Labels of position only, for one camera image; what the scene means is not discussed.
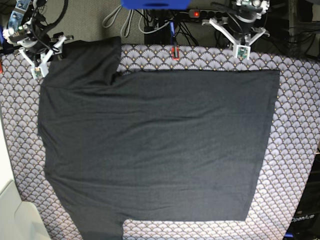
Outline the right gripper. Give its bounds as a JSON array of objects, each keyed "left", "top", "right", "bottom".
[{"left": 18, "top": 29, "right": 74, "bottom": 71}]

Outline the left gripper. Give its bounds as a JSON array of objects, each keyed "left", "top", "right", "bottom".
[{"left": 201, "top": 13, "right": 270, "bottom": 47}]

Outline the dark grey T-shirt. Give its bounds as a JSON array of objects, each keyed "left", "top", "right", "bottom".
[{"left": 37, "top": 37, "right": 280, "bottom": 240}]

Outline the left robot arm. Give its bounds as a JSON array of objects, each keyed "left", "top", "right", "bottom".
[{"left": 201, "top": 0, "right": 270, "bottom": 47}]

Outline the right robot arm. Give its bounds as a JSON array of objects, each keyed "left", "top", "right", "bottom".
[{"left": 0, "top": 0, "right": 74, "bottom": 79}]

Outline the black power strip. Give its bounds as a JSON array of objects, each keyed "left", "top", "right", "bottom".
[{"left": 183, "top": 9, "right": 228, "bottom": 23}]

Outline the red and black clamp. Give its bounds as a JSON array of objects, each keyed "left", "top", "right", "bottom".
[{"left": 171, "top": 44, "right": 180, "bottom": 61}]

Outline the fan-patterned table cloth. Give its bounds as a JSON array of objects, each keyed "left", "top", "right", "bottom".
[{"left": 0, "top": 44, "right": 320, "bottom": 240}]

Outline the white plastic bin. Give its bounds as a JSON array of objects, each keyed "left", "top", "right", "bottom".
[{"left": 0, "top": 126, "right": 50, "bottom": 240}]

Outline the black OpenArm box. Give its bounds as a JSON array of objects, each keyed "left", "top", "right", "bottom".
[{"left": 284, "top": 152, "right": 320, "bottom": 240}]

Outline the blue vertical post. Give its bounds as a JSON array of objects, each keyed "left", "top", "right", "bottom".
[{"left": 169, "top": 21, "right": 176, "bottom": 45}]

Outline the grey looped cable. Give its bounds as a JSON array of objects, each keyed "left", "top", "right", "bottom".
[{"left": 101, "top": 6, "right": 136, "bottom": 39}]

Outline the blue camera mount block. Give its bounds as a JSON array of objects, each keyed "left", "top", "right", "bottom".
[{"left": 121, "top": 0, "right": 190, "bottom": 10}]

